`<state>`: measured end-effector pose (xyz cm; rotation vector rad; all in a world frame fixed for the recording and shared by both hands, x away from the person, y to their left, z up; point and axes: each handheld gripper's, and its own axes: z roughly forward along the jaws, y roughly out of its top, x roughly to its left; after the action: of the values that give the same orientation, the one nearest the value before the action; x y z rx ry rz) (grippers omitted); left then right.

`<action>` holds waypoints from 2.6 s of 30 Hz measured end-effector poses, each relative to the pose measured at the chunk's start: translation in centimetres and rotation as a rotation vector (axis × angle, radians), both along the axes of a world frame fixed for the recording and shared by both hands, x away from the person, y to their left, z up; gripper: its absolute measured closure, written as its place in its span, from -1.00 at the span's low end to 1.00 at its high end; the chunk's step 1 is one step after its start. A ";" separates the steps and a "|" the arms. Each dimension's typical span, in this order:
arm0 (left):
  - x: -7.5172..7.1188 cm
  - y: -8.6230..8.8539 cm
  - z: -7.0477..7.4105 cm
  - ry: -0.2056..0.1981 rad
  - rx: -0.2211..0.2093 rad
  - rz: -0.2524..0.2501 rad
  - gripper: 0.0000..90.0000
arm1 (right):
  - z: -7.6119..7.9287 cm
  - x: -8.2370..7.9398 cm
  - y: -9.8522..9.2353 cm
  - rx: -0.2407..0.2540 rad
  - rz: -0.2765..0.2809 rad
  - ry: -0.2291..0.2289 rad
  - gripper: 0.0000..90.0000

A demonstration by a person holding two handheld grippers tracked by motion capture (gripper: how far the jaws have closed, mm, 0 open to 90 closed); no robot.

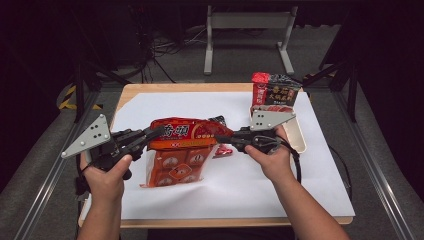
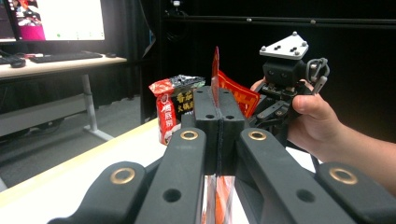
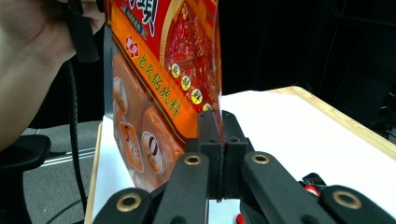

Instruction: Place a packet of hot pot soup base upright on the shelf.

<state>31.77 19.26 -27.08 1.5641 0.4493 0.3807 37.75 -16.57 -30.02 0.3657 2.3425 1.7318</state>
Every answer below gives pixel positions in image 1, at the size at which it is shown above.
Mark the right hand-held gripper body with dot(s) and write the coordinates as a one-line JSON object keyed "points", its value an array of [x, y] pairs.
{"points": [[266, 120]]}

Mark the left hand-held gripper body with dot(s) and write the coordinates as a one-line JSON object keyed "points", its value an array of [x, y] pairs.
{"points": [[91, 135]]}

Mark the wooden table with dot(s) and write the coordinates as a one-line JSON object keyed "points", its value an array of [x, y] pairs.
{"points": [[186, 87]]}

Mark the yellow and black floor tape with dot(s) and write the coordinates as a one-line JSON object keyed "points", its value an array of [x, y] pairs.
{"points": [[68, 100]]}

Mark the aluminium floor rail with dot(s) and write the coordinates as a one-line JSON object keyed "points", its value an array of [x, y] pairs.
{"points": [[50, 173], [376, 173]]}

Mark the grey metal stand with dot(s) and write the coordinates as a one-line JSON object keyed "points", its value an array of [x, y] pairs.
{"points": [[250, 20]]}

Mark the small black and red packet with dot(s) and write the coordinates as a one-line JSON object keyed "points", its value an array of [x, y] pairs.
{"points": [[222, 151]]}

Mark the person's left hand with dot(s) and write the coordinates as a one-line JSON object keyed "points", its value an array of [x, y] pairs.
{"points": [[103, 185]]}

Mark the orange multi-pack packet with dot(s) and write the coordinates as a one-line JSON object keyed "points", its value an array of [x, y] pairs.
{"points": [[180, 160]]}

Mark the black tripod stand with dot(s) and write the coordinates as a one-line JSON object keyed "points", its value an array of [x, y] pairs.
{"points": [[79, 93], [351, 86]]}

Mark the large red and black packet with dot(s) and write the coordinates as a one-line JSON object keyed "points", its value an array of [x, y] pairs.
{"points": [[276, 91]]}

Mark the person's dark clothing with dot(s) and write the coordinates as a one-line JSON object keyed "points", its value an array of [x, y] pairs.
{"points": [[216, 234]]}

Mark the person's right hand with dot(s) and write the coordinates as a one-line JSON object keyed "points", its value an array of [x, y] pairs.
{"points": [[276, 165]]}

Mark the cream divided container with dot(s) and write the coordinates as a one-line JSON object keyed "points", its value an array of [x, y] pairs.
{"points": [[296, 135]]}

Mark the white paper mat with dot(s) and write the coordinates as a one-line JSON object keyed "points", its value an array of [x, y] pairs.
{"points": [[200, 200]]}

